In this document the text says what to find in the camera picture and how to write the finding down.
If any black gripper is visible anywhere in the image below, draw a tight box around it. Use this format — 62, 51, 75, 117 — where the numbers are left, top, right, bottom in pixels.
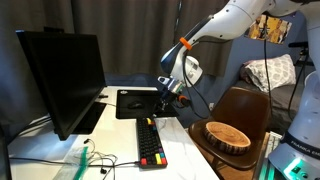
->
152, 77, 185, 117

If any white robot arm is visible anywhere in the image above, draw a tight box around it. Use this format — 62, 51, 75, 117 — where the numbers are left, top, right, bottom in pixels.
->
161, 0, 320, 114

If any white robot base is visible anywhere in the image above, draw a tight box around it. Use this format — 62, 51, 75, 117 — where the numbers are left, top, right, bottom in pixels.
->
268, 2, 320, 180

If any black keyboard with coloured keys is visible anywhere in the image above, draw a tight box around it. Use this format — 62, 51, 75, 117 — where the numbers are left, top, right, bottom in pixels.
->
136, 118, 168, 169

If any black mouse pad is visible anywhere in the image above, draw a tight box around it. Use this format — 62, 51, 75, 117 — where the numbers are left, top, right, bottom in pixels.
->
116, 89, 178, 119

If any black computer mouse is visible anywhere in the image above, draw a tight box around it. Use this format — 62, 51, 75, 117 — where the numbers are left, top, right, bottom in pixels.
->
127, 101, 144, 109

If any white desk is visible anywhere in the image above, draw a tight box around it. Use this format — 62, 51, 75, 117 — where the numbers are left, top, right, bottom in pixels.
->
8, 86, 219, 180

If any round wood slice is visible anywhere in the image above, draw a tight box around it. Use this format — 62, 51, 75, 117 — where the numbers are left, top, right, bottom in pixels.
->
204, 121, 251, 155

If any grey curtain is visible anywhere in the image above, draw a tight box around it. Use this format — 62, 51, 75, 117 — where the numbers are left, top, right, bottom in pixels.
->
0, 0, 228, 134

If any brown plastic chair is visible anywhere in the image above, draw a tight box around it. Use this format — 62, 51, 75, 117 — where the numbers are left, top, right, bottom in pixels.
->
188, 87, 270, 170

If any clear green plastic bag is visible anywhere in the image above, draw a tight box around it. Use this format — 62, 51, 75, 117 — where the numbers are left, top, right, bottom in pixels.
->
53, 146, 88, 180

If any black right monitor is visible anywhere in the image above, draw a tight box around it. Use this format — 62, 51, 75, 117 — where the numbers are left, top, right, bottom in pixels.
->
16, 30, 106, 141

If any black monitor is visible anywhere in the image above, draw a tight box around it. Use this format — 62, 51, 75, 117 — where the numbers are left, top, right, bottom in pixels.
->
16, 30, 106, 141
0, 126, 12, 180

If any patterned white pillow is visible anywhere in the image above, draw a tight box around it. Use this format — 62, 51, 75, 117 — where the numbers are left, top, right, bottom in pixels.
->
244, 54, 296, 92

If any black left monitor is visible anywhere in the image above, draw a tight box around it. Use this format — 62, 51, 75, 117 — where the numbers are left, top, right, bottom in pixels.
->
0, 126, 12, 180

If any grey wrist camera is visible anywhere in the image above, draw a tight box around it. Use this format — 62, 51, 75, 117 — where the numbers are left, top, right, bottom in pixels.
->
157, 76, 170, 85

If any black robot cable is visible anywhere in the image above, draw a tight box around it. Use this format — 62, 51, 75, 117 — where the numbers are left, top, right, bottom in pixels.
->
176, 36, 234, 120

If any white earphones cable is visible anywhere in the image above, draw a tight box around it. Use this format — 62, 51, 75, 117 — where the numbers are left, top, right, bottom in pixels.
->
82, 137, 119, 180

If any yellow wall poster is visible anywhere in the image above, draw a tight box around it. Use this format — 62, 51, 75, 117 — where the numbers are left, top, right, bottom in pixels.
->
244, 15, 292, 44

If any black keyboard cable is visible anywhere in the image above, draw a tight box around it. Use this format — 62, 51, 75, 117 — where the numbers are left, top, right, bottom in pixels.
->
8, 156, 141, 168

